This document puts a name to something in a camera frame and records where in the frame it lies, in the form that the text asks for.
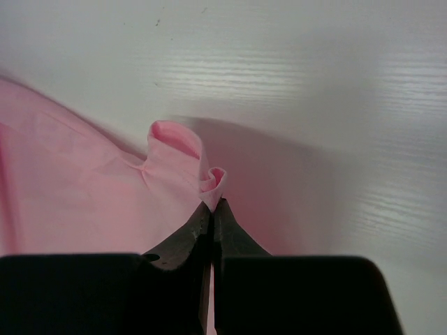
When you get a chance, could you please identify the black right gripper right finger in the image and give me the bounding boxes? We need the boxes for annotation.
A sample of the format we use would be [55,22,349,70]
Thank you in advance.
[213,200,403,334]

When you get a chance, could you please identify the pink t shirt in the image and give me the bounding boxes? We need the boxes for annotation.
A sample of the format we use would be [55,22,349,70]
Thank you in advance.
[1,81,227,259]

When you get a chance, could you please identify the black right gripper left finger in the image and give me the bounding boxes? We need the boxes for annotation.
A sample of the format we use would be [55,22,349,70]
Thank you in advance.
[1,204,212,334]

